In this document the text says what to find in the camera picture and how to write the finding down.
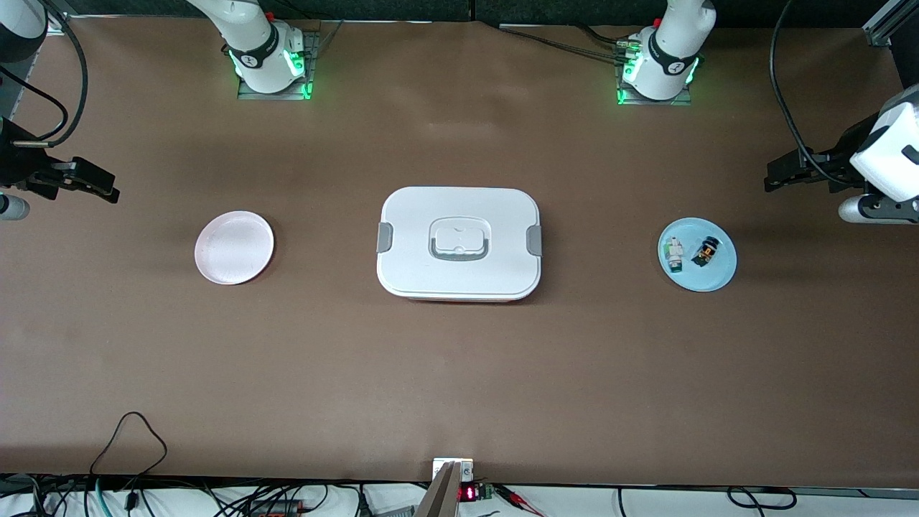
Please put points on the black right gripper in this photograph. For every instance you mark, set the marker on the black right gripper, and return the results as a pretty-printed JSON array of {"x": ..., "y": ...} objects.
[{"x": 16, "y": 162}]

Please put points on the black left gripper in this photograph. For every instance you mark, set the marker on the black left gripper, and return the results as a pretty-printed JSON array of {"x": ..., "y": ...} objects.
[{"x": 847, "y": 149}]

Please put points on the orange black push-button switch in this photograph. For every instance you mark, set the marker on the orange black push-button switch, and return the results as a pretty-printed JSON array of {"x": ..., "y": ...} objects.
[{"x": 706, "y": 251}]

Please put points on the white lunch box grey clips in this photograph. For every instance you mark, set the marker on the white lunch box grey clips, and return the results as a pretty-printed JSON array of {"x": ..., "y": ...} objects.
[{"x": 416, "y": 215}]

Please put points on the light blue round plate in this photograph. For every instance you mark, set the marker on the light blue round plate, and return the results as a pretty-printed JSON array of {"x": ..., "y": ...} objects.
[{"x": 718, "y": 271}]

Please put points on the pink round plate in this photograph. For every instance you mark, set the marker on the pink round plate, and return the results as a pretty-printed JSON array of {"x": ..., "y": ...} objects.
[{"x": 233, "y": 248}]

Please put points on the orange black connector device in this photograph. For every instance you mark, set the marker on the orange black connector device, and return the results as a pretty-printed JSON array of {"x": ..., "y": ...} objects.
[{"x": 276, "y": 508}]

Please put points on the red clip leads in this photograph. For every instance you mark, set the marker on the red clip leads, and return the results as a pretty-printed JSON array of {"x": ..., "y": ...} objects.
[{"x": 528, "y": 506}]

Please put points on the red digit display board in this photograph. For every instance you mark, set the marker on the red digit display board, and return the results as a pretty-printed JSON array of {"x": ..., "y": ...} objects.
[{"x": 468, "y": 493}]

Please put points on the white green push-button switch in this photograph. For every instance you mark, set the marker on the white green push-button switch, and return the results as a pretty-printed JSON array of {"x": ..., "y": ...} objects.
[{"x": 675, "y": 255}]

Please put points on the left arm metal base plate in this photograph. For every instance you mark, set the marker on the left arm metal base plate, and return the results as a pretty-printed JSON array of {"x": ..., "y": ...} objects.
[{"x": 632, "y": 101}]

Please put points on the aluminium frame profile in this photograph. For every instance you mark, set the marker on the aluminium frame profile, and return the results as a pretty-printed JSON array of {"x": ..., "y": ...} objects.
[{"x": 887, "y": 25}]

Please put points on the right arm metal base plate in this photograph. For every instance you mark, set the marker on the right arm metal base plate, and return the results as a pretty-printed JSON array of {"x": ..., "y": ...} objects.
[{"x": 313, "y": 43}]

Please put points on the aluminium camera post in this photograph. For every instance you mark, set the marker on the aluminium camera post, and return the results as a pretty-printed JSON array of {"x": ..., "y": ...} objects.
[{"x": 441, "y": 495}]

